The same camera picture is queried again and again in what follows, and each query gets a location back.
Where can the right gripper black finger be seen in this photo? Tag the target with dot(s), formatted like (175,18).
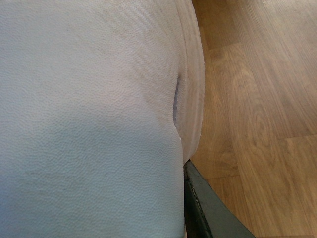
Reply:
(206,216)

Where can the light blue slide slipper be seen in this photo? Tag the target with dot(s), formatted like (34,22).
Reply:
(101,105)

